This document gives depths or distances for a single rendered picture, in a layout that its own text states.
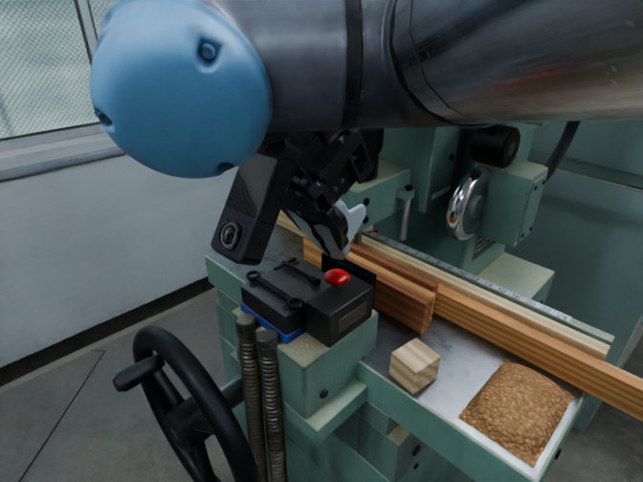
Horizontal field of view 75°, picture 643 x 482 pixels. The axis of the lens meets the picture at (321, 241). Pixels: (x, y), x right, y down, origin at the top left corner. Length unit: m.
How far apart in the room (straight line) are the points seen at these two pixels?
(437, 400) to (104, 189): 1.52
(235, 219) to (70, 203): 1.46
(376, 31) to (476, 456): 0.45
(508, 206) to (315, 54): 0.56
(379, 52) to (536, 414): 0.43
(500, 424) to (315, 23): 0.44
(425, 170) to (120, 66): 0.57
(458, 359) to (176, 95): 0.50
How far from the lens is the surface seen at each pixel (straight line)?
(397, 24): 0.19
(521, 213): 0.72
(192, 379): 0.52
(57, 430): 1.86
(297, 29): 0.20
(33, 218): 1.80
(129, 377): 0.56
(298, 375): 0.50
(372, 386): 0.58
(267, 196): 0.36
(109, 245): 1.91
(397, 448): 0.63
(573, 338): 0.62
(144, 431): 1.73
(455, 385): 0.57
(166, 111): 0.19
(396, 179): 0.68
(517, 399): 0.54
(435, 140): 0.68
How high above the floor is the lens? 1.31
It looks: 30 degrees down
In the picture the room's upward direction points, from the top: straight up
